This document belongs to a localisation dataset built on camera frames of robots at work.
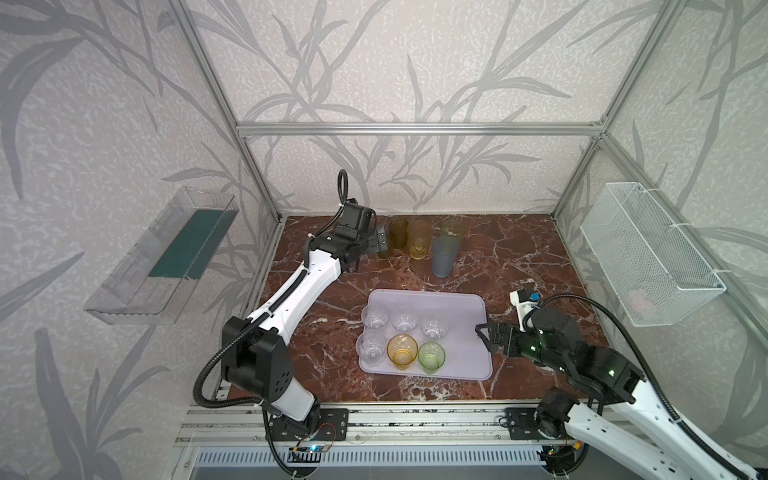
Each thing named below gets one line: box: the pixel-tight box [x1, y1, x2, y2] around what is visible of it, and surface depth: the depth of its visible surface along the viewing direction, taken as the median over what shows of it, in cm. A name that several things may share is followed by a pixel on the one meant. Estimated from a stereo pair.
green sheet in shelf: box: [148, 209, 239, 280], surface depth 69 cm
